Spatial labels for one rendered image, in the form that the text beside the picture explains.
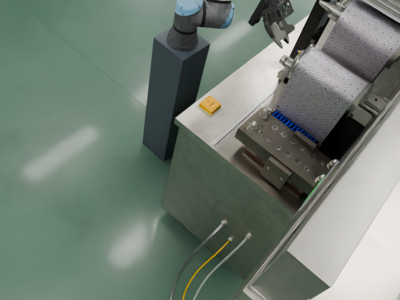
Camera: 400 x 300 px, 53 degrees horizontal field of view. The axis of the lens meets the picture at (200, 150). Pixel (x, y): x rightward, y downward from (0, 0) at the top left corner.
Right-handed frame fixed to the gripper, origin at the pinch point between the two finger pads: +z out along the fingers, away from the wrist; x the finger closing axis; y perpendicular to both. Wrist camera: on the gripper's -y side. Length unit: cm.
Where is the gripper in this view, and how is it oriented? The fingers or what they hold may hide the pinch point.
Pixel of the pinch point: (282, 43)
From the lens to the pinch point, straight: 154.3
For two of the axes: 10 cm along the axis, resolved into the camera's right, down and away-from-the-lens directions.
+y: 6.2, -0.3, -7.9
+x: 6.4, -5.6, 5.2
